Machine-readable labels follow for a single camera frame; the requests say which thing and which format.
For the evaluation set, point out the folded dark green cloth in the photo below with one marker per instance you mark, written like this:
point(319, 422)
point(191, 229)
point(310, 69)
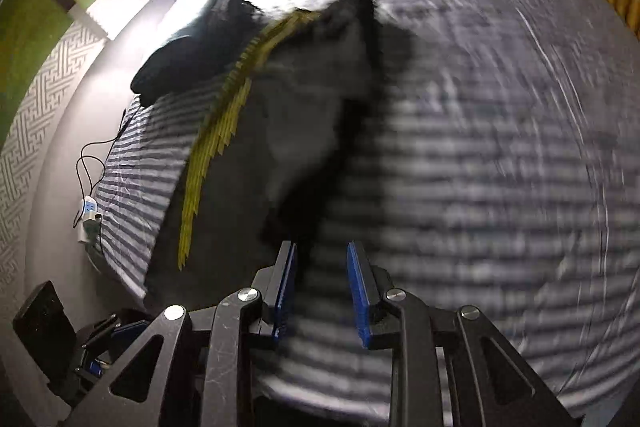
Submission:
point(200, 7)

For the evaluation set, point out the white power strip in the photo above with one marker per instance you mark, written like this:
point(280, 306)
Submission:
point(91, 205)

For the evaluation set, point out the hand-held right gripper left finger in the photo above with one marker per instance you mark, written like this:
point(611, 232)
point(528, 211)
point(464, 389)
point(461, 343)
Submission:
point(287, 292)

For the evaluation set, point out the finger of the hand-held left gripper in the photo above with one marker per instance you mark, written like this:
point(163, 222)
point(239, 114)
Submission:
point(127, 332)
point(95, 367)

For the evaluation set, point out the black garment with yellow stripe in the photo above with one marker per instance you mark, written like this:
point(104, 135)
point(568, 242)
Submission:
point(300, 107)

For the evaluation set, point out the striped bed sheet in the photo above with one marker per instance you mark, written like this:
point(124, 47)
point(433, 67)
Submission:
point(475, 157)

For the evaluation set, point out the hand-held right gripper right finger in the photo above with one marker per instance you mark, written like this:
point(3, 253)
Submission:
point(357, 292)

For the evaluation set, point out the white charger plug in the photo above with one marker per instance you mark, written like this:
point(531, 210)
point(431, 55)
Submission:
point(89, 229)

